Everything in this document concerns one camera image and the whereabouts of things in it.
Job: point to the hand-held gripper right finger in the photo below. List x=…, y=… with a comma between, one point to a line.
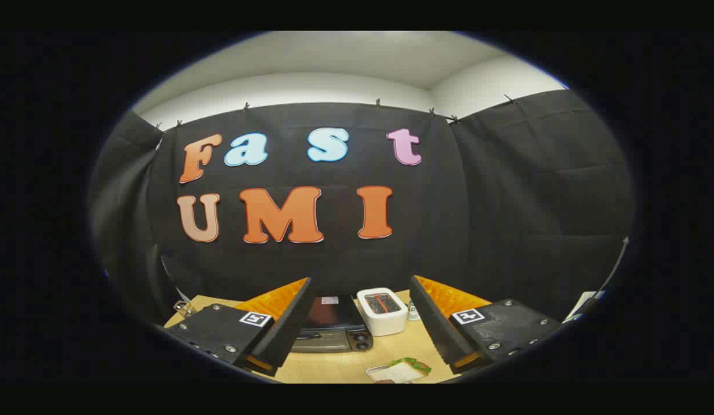
x=432, y=323

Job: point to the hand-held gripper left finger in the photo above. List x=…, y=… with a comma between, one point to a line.
x=290, y=323

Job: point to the black toaster oven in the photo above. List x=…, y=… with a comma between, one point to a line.
x=334, y=316

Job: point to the lettuce sandwich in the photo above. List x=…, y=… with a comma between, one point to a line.
x=412, y=364

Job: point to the white pop-up toaster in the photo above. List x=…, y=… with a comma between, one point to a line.
x=386, y=323

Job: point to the white bottle green label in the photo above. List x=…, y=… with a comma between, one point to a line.
x=414, y=312

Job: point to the white rectangular plate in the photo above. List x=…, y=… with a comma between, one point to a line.
x=373, y=373

